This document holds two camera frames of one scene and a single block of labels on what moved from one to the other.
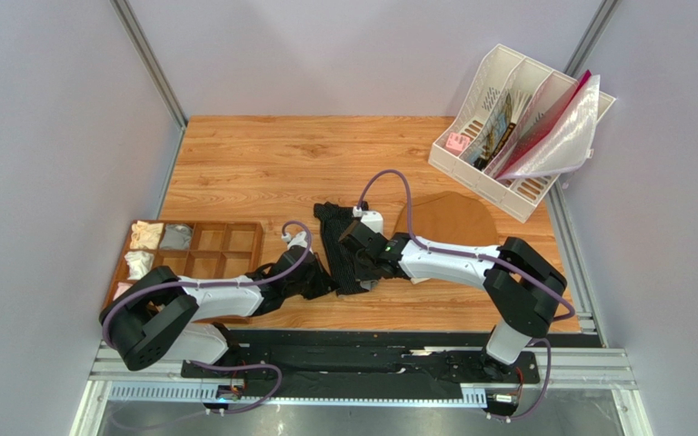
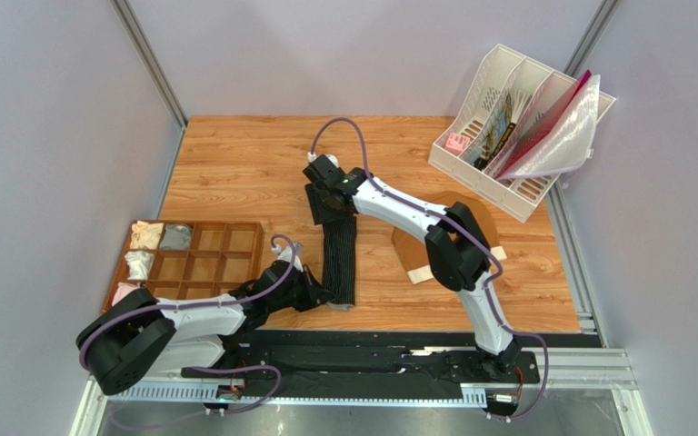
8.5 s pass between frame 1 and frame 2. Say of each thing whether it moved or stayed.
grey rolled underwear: stayed
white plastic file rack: stayed
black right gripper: moved
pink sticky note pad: stayed
